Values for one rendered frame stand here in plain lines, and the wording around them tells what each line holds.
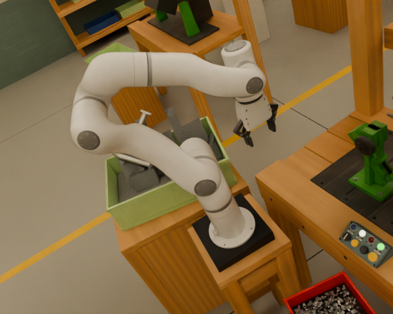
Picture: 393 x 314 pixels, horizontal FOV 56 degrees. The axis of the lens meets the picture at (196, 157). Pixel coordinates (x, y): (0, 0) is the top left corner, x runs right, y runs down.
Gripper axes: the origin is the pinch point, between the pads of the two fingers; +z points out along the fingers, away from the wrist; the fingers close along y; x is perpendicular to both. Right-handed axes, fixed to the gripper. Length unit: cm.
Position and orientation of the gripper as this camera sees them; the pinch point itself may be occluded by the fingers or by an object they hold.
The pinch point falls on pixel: (261, 135)
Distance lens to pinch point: 119.9
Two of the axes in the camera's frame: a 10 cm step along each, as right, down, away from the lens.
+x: 4.7, 4.3, -7.7
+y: -8.2, 5.3, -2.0
